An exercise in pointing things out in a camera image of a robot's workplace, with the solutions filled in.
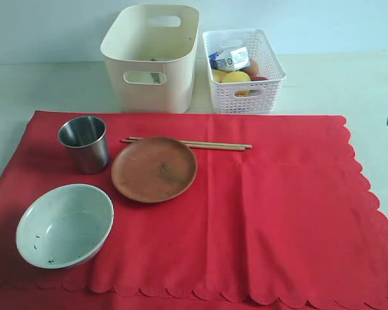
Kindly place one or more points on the yellow lemon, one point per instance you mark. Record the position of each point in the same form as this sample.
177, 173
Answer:
236, 77

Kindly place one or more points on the red tablecloth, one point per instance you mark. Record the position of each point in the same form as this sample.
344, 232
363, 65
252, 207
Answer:
289, 224

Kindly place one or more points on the yellow cheese wedge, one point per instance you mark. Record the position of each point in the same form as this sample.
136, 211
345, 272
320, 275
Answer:
218, 75

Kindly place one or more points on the pale green bowl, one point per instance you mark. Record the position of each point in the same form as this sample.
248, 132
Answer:
65, 227

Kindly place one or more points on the wooden chopstick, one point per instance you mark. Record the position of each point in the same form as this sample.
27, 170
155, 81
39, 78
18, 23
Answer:
200, 146
200, 143

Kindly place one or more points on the brown round plate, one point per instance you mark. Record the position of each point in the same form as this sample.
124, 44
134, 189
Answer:
154, 169

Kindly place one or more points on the cream plastic bin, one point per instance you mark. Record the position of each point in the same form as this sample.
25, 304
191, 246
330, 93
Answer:
153, 38

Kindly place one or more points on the fried chicken nugget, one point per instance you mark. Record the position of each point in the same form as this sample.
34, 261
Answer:
242, 93

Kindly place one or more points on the stainless steel cup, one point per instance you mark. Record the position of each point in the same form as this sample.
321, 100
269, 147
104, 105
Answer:
84, 138

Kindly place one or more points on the brown egg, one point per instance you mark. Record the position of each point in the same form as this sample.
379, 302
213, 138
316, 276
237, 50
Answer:
253, 68

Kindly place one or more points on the red sausage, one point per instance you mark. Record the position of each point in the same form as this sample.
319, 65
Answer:
258, 78

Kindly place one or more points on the blue white milk carton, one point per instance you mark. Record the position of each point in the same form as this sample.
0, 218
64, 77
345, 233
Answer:
230, 59

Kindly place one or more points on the white perforated plastic basket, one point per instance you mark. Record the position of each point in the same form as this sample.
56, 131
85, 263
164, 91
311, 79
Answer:
257, 96

